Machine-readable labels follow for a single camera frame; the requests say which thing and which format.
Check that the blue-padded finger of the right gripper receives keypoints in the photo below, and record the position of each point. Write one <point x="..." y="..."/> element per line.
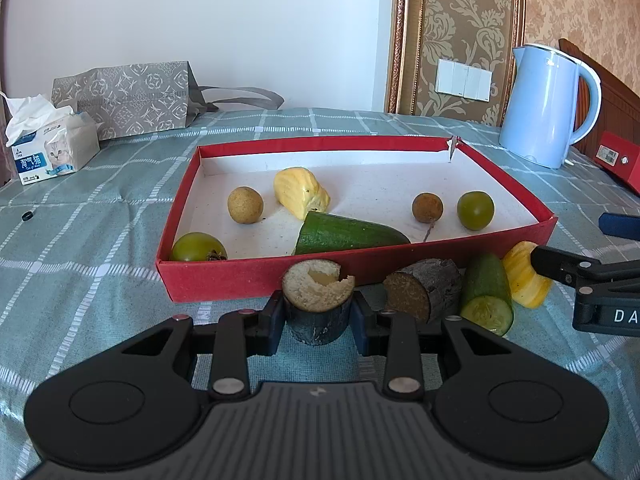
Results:
<point x="620" y="225"/>

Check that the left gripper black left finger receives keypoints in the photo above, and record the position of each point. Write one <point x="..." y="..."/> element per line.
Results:
<point x="143" y="398"/>

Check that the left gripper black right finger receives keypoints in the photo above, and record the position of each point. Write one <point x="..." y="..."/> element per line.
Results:
<point x="493" y="399"/>

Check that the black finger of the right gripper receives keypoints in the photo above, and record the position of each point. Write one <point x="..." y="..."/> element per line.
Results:
<point x="606" y="294"/>

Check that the hollowed dark sugarcane piece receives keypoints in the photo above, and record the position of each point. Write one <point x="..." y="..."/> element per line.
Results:
<point x="317" y="300"/>

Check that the dark green cucumber piece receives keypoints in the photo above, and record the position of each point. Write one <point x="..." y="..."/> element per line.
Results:
<point x="323" y="232"/>

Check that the red box at right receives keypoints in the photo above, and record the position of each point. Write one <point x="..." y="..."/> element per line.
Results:
<point x="621" y="158"/>

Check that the yellow fruit wedge outside box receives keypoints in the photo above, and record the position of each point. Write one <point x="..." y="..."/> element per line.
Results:
<point x="528" y="288"/>

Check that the light green cucumber piece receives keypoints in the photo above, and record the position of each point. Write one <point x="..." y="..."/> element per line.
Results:
<point x="486" y="297"/>

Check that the wooden chair back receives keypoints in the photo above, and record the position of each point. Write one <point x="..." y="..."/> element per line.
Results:
<point x="619" y="112"/>

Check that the light blue electric kettle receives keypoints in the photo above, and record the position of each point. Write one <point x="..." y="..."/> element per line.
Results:
<point x="539" y="121"/>

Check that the green tomato in box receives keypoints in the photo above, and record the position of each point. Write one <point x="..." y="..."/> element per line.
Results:
<point x="475" y="210"/>

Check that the green checked table cloth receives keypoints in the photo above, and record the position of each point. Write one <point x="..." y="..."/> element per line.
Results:
<point x="78" y="267"/>

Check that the green tomato at box corner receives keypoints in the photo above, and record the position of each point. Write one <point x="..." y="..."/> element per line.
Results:
<point x="198" y="246"/>

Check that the brown longan with stem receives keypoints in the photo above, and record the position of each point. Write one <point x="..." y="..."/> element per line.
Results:
<point x="427" y="208"/>

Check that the red shallow cardboard box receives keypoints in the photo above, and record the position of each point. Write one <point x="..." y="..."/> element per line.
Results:
<point x="369" y="178"/>

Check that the yellow fruit wedge in box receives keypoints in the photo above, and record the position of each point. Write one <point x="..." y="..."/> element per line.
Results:
<point x="298" y="190"/>

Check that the tissue pack with cat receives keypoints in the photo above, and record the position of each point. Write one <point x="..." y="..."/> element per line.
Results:
<point x="47" y="141"/>

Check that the grey patterned paper bag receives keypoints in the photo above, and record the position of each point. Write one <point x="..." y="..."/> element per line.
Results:
<point x="134" y="99"/>

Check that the white wall switch plate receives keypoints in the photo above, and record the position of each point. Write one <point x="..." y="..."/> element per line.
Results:
<point x="457" y="79"/>

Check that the gold picture frame moulding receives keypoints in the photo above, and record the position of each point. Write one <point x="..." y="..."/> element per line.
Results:
<point x="404" y="59"/>

